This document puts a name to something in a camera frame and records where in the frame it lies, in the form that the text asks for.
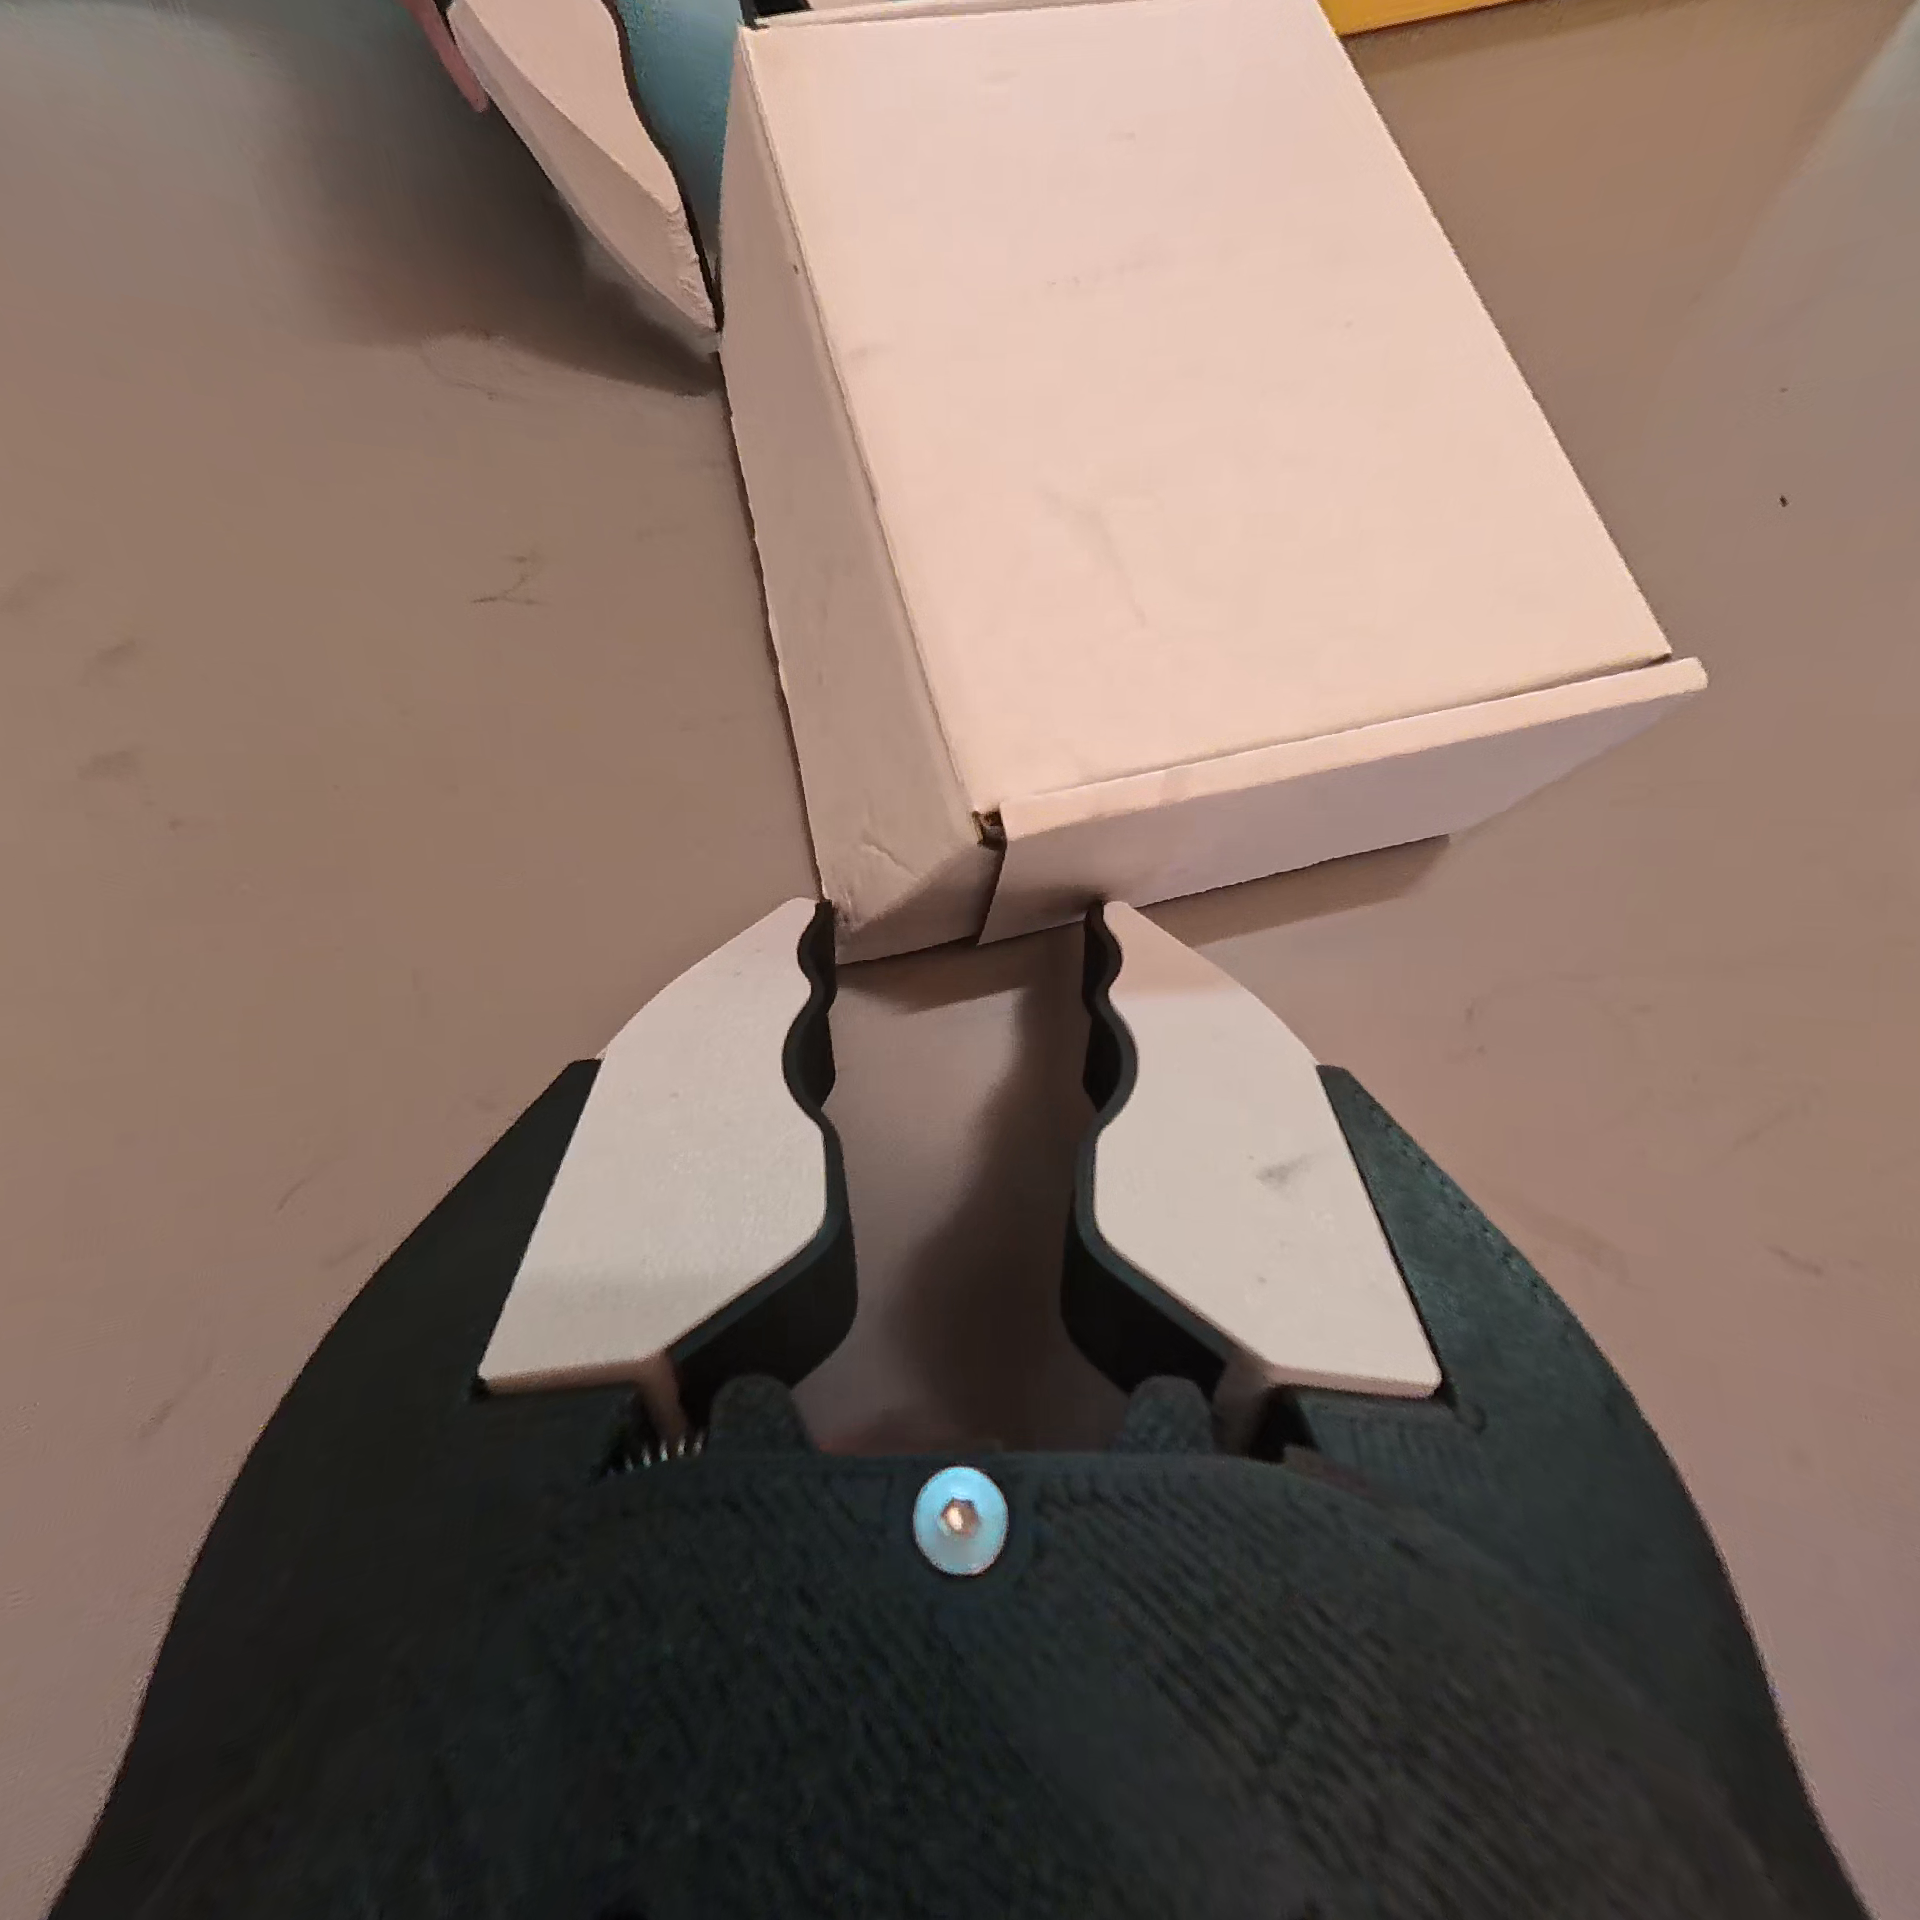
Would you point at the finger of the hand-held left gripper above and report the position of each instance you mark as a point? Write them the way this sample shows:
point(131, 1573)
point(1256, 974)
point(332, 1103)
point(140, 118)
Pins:
point(569, 106)

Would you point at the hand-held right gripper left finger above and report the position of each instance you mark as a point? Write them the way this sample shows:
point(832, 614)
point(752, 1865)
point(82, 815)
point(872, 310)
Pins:
point(675, 1201)

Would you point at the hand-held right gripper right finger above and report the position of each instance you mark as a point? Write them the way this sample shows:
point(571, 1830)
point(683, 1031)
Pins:
point(1259, 1201)

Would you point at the white cardboard box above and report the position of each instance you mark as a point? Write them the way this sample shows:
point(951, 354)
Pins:
point(1171, 450)

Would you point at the yellow plastic bin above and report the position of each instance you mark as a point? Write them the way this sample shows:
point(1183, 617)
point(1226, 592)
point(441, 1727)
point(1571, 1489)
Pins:
point(1425, 14)

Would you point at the person's left hand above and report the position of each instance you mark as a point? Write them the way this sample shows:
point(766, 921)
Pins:
point(447, 43)

